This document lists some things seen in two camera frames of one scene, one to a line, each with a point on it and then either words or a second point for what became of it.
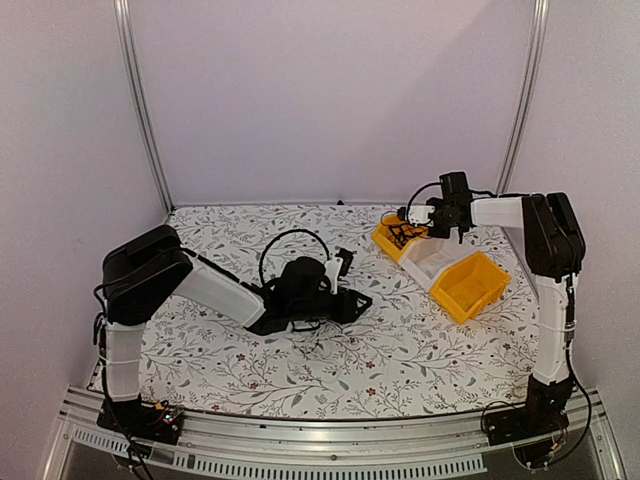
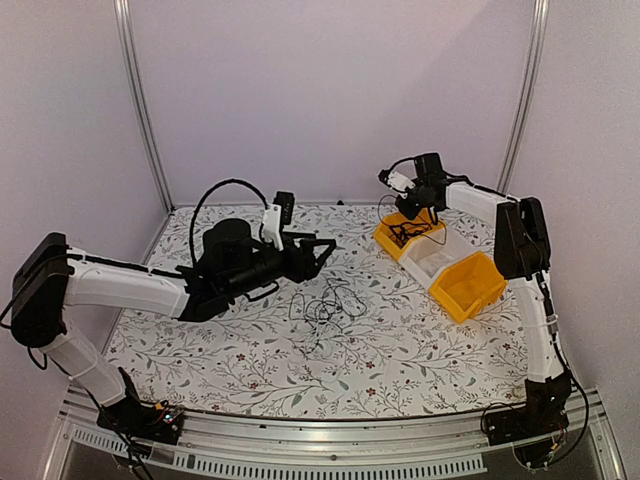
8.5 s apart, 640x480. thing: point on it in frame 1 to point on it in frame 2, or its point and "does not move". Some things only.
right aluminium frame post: (541, 13) does not move
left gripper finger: (358, 303) to (321, 259)
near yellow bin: (471, 286) does not move
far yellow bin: (395, 237) does not move
